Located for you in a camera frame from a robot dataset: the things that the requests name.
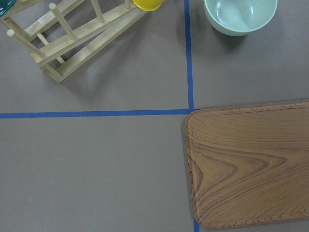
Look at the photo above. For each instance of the brown wooden tray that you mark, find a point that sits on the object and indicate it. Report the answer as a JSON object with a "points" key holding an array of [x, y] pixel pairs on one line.
{"points": [[249, 165]]}

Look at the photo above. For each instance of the yellow cup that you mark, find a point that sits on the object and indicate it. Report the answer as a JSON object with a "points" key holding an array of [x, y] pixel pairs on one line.
{"points": [[148, 5]]}

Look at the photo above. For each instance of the light green bowl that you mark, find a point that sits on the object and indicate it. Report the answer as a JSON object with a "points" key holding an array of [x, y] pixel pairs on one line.
{"points": [[239, 17]]}

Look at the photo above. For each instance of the wooden peg rack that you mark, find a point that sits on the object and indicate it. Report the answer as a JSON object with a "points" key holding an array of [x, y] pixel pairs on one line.
{"points": [[60, 50]]}

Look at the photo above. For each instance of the dark green cup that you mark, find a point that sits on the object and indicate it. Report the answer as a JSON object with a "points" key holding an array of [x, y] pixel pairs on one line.
{"points": [[5, 6]]}

